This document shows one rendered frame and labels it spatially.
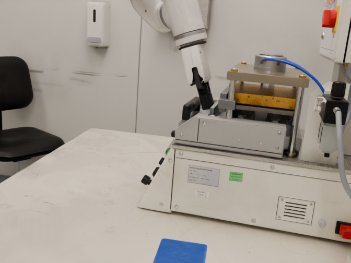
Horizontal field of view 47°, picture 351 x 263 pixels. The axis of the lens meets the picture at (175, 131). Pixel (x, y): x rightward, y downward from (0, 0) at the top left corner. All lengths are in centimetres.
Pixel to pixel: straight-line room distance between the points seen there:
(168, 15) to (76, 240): 59
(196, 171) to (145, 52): 167
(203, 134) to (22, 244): 45
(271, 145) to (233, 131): 9
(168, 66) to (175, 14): 148
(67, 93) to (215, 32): 104
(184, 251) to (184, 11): 57
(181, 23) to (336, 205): 56
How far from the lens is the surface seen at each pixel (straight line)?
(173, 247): 88
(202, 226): 98
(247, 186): 95
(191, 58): 104
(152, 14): 112
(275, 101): 97
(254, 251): 91
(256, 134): 92
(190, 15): 105
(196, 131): 94
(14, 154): 237
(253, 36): 247
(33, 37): 282
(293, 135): 95
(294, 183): 95
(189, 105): 103
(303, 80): 93
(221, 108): 97
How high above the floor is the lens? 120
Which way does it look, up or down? 14 degrees down
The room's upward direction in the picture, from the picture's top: 4 degrees clockwise
